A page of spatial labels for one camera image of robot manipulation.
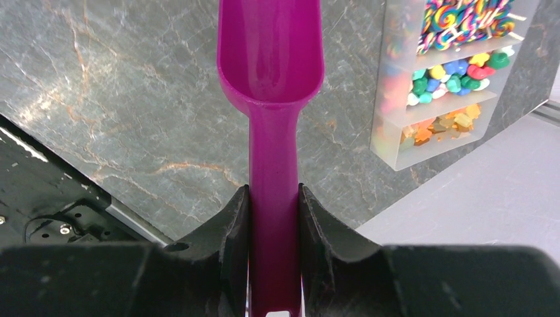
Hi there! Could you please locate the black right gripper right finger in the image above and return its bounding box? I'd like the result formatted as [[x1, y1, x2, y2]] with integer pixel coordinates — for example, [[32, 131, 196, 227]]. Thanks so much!
[[298, 185, 559, 316]]

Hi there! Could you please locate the magenta plastic scoop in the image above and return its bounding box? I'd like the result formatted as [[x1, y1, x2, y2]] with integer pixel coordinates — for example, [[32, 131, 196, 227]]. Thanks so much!
[[216, 0, 324, 316]]

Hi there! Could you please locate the clear compartment candy box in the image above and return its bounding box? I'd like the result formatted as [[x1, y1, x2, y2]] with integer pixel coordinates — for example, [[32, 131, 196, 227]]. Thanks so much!
[[370, 1, 539, 171]]

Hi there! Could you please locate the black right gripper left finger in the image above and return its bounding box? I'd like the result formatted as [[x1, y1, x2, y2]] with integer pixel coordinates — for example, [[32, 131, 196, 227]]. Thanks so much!
[[1, 186, 250, 316]]

